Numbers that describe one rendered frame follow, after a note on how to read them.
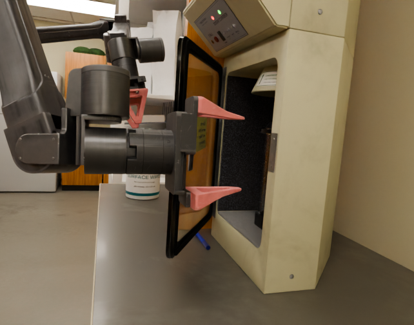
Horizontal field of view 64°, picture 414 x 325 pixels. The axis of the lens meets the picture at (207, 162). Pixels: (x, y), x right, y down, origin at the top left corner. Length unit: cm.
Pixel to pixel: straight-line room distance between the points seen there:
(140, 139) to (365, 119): 79
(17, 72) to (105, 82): 12
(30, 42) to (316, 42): 44
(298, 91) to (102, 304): 48
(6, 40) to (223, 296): 51
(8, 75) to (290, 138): 43
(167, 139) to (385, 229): 74
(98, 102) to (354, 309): 54
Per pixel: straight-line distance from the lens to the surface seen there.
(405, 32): 104
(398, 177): 98
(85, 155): 40
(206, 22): 80
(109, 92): 41
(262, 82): 72
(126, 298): 63
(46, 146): 42
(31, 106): 44
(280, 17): 61
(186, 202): 43
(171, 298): 63
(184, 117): 40
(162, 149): 40
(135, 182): 126
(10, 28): 50
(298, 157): 62
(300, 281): 69
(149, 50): 84
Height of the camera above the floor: 125
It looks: 7 degrees down
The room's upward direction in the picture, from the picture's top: 4 degrees clockwise
